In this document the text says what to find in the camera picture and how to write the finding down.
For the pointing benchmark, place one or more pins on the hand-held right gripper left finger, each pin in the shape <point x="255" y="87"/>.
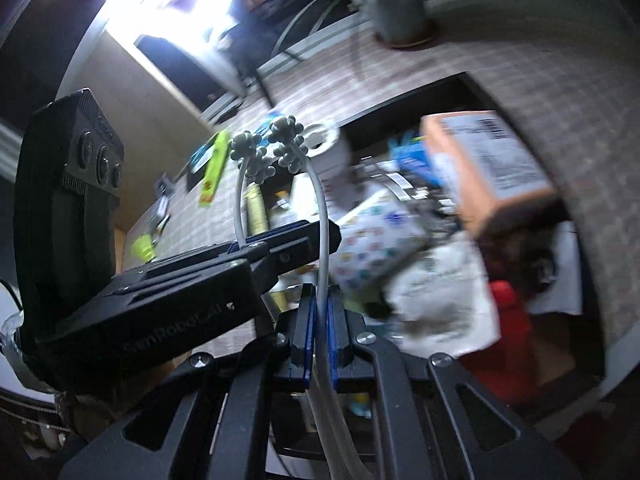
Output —
<point x="306" y="330"/>

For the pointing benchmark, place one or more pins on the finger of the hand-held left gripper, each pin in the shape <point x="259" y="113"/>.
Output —
<point x="280" y="234"/>
<point x="300" y="255"/>

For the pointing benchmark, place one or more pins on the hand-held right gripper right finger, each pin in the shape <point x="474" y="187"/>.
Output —
<point x="340" y="330"/>

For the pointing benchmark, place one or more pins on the white roller ball massager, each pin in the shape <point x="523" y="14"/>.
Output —
<point x="325" y="240"/>

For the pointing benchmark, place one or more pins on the patterned tissue pack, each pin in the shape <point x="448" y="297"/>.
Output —
<point x="370" y="250"/>

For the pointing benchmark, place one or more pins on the white plug adapter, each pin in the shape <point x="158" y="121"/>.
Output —
<point x="330" y="152"/>

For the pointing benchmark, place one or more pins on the orange and white box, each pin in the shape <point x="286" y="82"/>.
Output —
<point x="480" y="175"/>

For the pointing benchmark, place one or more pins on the black storage box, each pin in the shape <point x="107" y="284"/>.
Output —
<point x="425" y="92"/>

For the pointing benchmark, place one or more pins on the plaid cloth desktop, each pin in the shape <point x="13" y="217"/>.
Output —
<point x="350" y="75"/>

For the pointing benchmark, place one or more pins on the yellow green tube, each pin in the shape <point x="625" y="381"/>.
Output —
<point x="256" y="207"/>

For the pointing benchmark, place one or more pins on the yellow plastic shuttlecock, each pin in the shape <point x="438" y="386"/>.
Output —
<point x="142" y="248"/>

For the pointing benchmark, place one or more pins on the yellow green packet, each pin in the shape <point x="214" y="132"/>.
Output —
<point x="212" y="175"/>

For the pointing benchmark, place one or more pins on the blue packet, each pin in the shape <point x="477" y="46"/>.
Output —
<point x="201" y="157"/>

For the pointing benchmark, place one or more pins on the white plastic bag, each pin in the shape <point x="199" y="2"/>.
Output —
<point x="450" y="285"/>

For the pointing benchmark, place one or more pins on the blue printed pouch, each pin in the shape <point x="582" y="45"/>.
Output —
<point x="412" y="152"/>

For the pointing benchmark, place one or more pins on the red container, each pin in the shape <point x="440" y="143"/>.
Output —
<point x="505" y="335"/>

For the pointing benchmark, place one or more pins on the beige wooden panel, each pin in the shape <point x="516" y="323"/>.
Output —
<point x="130" y="90"/>

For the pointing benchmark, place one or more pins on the grey plant pot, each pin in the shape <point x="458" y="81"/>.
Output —
<point x="400" y="5"/>

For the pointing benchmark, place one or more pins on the black picture frame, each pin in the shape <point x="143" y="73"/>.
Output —
<point x="162" y="195"/>

